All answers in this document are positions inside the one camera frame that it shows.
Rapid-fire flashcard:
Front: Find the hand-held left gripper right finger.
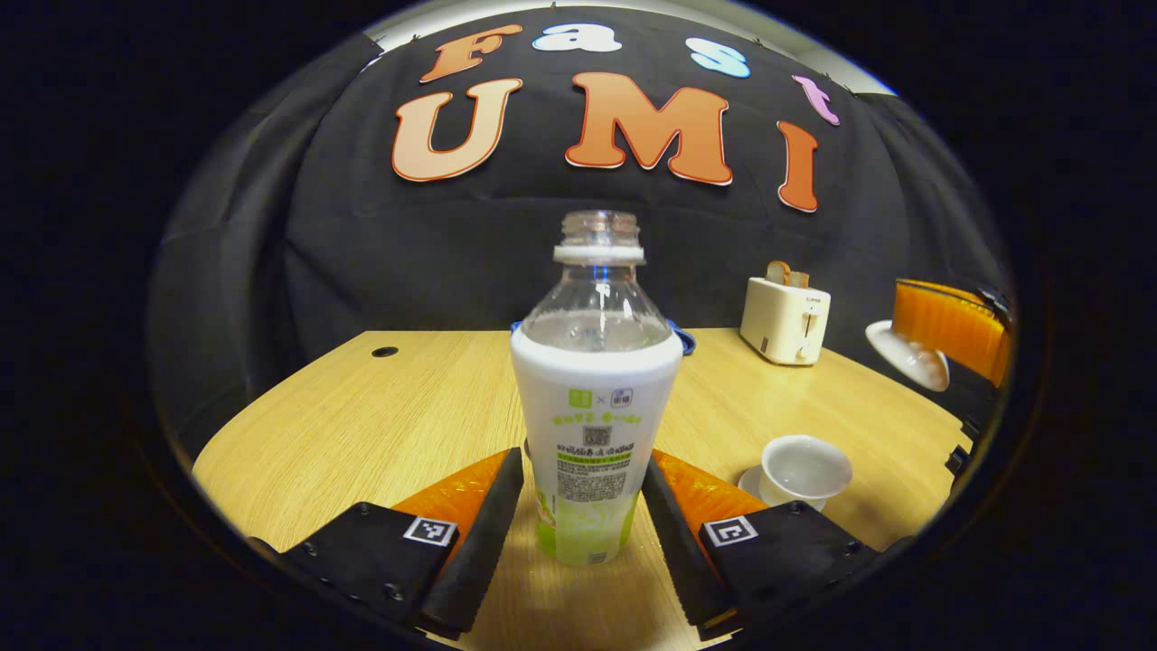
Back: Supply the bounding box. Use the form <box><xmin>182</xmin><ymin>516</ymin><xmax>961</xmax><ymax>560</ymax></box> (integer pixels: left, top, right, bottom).
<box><xmin>642</xmin><ymin>449</ymin><xmax>905</xmax><ymax>641</ymax></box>

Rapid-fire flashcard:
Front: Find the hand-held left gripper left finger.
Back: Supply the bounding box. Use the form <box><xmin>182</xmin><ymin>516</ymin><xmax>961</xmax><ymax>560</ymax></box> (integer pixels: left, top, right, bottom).
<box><xmin>249</xmin><ymin>448</ymin><xmax>525</xmax><ymax>634</ymax></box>

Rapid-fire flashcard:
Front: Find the white teacup lid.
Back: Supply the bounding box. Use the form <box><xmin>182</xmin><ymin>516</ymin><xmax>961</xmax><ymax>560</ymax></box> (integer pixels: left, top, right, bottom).
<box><xmin>865</xmin><ymin>319</ymin><xmax>951</xmax><ymax>392</ymax></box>

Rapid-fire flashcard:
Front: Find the white teacup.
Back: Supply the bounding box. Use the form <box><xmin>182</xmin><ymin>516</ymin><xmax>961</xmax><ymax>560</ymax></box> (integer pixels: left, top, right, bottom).
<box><xmin>759</xmin><ymin>435</ymin><xmax>853</xmax><ymax>512</ymax></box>

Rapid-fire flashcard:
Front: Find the clear water bottle white label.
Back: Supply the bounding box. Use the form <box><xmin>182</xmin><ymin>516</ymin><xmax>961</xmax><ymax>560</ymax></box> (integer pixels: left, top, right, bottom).
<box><xmin>510</xmin><ymin>210</ymin><xmax>684</xmax><ymax>567</ymax></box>

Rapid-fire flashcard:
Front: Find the cream toaster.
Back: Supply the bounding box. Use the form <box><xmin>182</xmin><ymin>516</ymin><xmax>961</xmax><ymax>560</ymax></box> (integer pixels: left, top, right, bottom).
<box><xmin>739</xmin><ymin>276</ymin><xmax>832</xmax><ymax>366</ymax></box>

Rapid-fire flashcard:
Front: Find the blue towel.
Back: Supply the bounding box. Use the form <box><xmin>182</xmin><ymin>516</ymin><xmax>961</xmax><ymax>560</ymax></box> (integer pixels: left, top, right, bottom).
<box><xmin>510</xmin><ymin>319</ymin><xmax>698</xmax><ymax>356</ymax></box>

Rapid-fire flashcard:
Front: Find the black backdrop cloth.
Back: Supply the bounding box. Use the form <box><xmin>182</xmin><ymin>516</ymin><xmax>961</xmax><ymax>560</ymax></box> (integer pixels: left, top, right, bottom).
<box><xmin>149</xmin><ymin>7</ymin><xmax>1013</xmax><ymax>453</ymax></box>

